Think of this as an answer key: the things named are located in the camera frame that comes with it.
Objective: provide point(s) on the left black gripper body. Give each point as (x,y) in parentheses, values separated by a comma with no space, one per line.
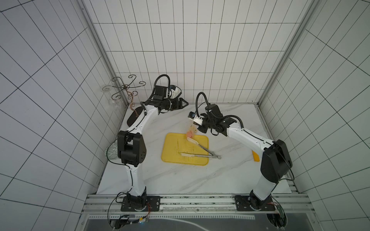
(172,104)

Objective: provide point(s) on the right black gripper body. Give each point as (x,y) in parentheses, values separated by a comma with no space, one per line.
(201,125)

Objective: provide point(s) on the clear yellow resealable bag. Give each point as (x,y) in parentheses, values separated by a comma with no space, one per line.
(193,128)

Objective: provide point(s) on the white metal tongs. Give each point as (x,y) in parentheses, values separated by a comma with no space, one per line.
(205,152)

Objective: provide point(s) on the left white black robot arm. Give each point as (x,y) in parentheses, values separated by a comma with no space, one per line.
(132,148)

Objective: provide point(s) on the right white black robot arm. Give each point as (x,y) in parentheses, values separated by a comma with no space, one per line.
(274,156)

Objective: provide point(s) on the yellow plastic tray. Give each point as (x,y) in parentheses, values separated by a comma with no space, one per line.
(174,144)

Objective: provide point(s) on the metal cup hanger stand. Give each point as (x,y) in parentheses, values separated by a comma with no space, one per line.
(131,92)

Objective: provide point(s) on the small yellow block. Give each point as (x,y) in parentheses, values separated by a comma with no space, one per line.
(256,157)

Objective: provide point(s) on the clear glass cup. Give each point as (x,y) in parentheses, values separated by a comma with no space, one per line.
(111,95)

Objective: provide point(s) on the green patterned glass bowl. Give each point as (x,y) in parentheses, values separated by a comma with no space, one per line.
(111,152)

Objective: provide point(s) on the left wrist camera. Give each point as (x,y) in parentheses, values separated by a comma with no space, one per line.
(160,93)

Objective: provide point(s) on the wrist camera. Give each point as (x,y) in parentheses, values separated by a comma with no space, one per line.
(160,93)
(213,111)

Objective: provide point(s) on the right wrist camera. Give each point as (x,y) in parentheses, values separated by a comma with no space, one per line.
(213,111)

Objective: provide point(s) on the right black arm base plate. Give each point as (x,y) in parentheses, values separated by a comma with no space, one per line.
(254,204)

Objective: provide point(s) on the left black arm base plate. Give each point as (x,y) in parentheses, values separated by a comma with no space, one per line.
(141,204)

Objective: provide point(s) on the aluminium mounting rail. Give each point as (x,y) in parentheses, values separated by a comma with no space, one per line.
(197,204)

